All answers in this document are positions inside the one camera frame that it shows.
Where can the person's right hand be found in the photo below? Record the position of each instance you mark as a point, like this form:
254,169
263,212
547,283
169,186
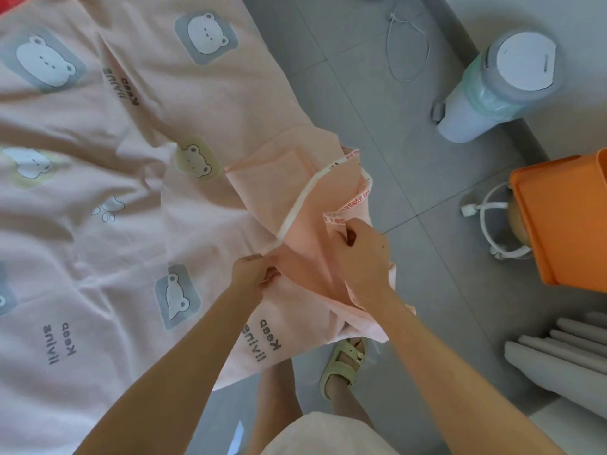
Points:
365,262

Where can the person's left hand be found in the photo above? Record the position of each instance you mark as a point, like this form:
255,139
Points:
252,277

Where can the pink bear print bedsheet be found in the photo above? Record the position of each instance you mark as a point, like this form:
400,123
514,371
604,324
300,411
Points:
95,232

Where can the person's left forearm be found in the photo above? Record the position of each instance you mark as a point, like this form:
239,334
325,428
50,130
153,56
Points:
166,384

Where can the person's right forearm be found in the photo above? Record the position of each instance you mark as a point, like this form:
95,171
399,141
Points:
455,384

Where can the person's left leg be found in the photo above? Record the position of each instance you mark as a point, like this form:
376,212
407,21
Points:
275,402

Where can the person's leg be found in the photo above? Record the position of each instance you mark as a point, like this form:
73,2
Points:
349,402
275,402

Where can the person's right leg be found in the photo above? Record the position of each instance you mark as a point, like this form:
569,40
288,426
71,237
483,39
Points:
349,402

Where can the person's white shorts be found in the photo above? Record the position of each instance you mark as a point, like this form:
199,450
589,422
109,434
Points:
327,438

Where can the orange plastic basket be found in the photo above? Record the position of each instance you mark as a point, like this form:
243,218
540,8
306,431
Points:
569,222

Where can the grey lidded trash can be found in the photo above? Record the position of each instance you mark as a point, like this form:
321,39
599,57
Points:
498,85

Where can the grey curtain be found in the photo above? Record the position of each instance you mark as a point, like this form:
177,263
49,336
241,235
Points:
564,360

